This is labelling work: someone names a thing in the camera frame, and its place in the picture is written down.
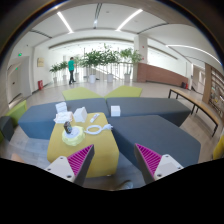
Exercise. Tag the grey sofa block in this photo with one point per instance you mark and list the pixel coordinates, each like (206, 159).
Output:
(156, 133)
(38, 121)
(167, 108)

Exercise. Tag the potted plant white pot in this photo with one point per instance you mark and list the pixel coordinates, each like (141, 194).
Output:
(90, 61)

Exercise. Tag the person in green shirt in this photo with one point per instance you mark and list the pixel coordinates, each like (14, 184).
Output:
(71, 67)

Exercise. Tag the green right rear ottoman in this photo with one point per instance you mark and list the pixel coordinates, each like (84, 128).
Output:
(124, 91)

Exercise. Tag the green left rear ottoman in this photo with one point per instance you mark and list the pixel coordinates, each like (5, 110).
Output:
(79, 93)

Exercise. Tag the potted plant far left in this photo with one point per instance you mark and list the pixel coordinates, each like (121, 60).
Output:
(54, 70)

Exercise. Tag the white cube box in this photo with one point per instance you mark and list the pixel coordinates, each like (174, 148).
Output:
(115, 111)

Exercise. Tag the potted plant right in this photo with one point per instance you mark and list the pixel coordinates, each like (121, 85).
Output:
(129, 58)

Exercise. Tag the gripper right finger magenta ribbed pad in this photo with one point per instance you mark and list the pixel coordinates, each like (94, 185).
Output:
(153, 165)

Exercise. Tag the white charger plug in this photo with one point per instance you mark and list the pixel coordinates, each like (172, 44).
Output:
(107, 127)

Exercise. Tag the white remote control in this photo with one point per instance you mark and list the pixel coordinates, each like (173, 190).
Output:
(94, 117)

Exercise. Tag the dark patterned cup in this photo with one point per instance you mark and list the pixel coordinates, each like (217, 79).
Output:
(67, 127)

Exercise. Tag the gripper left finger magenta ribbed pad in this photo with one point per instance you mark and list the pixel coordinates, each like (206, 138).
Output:
(74, 167)

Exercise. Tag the white stacked box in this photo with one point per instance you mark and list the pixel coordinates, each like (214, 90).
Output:
(61, 107)

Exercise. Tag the white tissue pack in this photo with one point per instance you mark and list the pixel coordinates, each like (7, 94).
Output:
(63, 117)

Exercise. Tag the dark grey stool left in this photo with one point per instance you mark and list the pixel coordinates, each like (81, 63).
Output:
(6, 127)

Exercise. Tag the long wooden bench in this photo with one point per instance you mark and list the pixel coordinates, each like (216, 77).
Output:
(197, 105)

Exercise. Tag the grey right front sofa block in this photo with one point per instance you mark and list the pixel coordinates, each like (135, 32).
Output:
(156, 133)

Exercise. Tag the green side seat left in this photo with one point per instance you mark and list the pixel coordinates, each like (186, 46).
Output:
(16, 112)

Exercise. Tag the white folded paper bag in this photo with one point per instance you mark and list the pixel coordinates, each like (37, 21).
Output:
(80, 115)

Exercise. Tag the green ottoman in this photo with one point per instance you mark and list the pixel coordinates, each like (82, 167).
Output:
(79, 93)
(124, 91)

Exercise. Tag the grey right rear sofa block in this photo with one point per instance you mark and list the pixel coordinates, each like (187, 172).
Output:
(167, 108)

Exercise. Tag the grey left sofa block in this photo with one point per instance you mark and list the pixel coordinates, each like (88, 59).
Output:
(38, 121)

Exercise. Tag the red fire extinguisher box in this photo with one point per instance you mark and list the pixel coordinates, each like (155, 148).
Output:
(40, 84)

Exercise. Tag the wooden bookshelf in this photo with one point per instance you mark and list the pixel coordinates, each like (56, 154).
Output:
(214, 90)

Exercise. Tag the potted plant centre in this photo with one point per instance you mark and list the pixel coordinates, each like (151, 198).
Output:
(109, 57)

